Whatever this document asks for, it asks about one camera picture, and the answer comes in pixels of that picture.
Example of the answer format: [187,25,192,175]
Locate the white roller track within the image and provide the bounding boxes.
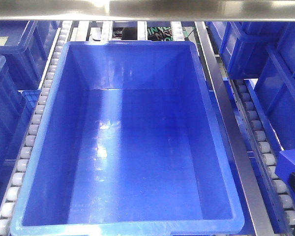
[0,21,73,236]
[231,80,295,231]

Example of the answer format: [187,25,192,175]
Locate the large blue plastic bin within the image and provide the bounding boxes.
[10,41,245,236]

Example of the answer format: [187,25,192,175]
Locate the steel upper shelf beam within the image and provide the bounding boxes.
[0,0,295,21]

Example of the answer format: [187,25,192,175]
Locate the steel divider rail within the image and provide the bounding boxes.
[195,21,274,236]

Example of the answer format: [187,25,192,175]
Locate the blue block part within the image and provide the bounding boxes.
[275,149,295,188]

